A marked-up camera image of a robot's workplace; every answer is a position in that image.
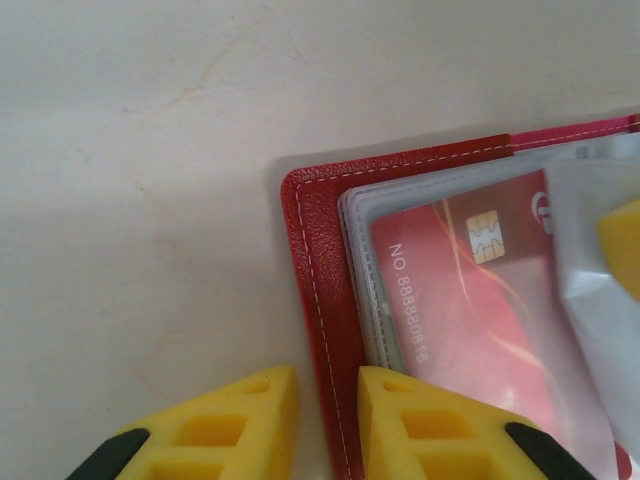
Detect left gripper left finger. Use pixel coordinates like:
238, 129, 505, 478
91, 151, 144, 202
64, 364, 301, 480

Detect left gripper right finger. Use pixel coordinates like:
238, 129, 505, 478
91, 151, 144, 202
357, 365, 597, 480

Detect red credit card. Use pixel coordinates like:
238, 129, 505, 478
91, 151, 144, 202
369, 168, 619, 454

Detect red leather card holder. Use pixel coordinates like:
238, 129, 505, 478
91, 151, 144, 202
279, 113, 640, 480

